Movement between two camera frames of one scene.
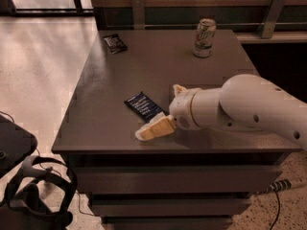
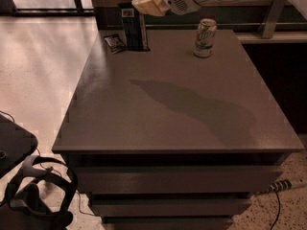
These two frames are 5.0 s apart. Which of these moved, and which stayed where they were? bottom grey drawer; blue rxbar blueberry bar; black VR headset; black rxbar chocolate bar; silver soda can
Moved: blue rxbar blueberry bar
Stayed: bottom grey drawer; silver soda can; black rxbar chocolate bar; black VR headset
